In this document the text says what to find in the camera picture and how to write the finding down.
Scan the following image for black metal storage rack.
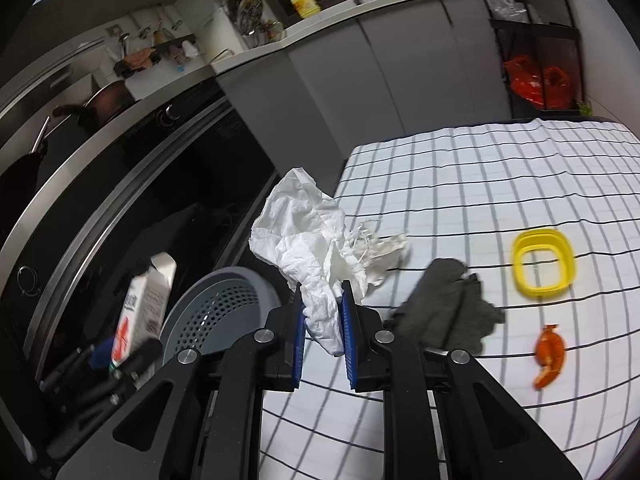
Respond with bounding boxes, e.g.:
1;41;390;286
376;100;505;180
483;0;586;119

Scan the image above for yellow plastic lid ring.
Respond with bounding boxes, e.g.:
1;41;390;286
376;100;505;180
511;227;578;300

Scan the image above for copper cooking pot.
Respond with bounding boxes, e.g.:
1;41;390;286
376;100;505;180
52;80;136;125

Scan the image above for yellow detergent bottle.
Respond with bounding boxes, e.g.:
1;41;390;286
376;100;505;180
290;0;321;18

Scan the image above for white green medicine box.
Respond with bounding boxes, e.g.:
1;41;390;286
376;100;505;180
110;252;177;372

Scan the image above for dark grey cloth rag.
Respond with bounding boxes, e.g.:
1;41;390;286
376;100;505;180
385;258;506;356

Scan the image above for grey perforated trash bin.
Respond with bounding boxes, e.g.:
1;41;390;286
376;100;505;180
160;266;280;364

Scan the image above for black frying pan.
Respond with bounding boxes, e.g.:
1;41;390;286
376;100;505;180
1;116;51;223

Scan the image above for red plastic bag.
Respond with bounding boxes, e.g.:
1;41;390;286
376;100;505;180
502;54;574;110

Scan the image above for white tissue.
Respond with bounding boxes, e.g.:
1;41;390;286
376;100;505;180
248;168;369;358

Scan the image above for grey kitchen cabinets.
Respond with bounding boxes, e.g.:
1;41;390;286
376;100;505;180
215;0;511;194

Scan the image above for black built-in oven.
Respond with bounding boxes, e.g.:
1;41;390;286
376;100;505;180
0;77;281;411

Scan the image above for orange peel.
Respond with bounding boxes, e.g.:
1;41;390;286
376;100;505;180
534;324;566;390

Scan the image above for clear plastic bag on rack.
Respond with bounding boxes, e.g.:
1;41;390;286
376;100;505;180
486;0;528;23

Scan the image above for white black grid tablecloth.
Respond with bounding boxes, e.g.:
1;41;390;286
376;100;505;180
250;119;639;479

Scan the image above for dish rack with pot lids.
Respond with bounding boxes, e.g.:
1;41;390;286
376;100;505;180
222;0;285;49

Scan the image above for white grid paper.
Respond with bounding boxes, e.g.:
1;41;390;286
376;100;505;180
347;221;409;287

